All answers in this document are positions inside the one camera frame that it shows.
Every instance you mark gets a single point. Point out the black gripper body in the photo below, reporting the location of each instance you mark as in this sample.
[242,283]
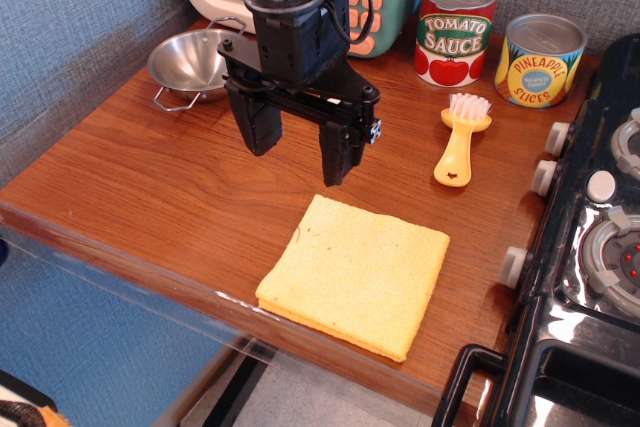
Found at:
[298,63]

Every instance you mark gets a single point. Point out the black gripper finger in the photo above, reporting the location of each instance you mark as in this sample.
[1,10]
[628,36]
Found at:
[259,123]
[342,148]

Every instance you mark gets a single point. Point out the yellow brush white bristles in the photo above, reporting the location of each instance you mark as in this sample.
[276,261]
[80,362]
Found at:
[467,114]

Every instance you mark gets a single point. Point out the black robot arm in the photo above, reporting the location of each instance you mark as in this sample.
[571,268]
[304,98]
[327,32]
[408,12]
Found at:
[298,64]

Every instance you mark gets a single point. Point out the yellow folded towel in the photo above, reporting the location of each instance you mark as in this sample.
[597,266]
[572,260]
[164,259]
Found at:
[358,276]

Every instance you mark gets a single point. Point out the silver metal pot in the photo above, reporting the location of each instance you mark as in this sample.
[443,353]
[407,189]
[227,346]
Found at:
[189,68]

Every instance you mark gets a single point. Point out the tomato sauce can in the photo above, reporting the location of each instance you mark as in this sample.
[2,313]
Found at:
[452,39]

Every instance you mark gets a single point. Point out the grey stove knob middle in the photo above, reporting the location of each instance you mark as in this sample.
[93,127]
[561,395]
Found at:
[543,177]

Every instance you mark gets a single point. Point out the grey stove knob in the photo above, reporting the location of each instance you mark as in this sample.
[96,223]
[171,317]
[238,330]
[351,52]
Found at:
[556,138]
[543,177]
[512,266]

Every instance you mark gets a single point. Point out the grey stove knob lower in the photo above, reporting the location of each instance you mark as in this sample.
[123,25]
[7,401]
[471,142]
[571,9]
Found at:
[512,266]

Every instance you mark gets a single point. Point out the grey stove knob upper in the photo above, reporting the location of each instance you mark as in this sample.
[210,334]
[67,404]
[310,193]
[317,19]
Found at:
[556,138]

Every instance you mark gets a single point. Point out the pineapple slices can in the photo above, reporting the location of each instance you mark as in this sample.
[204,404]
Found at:
[539,59]

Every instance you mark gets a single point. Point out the black toy stove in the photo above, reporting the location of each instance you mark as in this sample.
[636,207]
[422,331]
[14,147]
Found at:
[572,357]

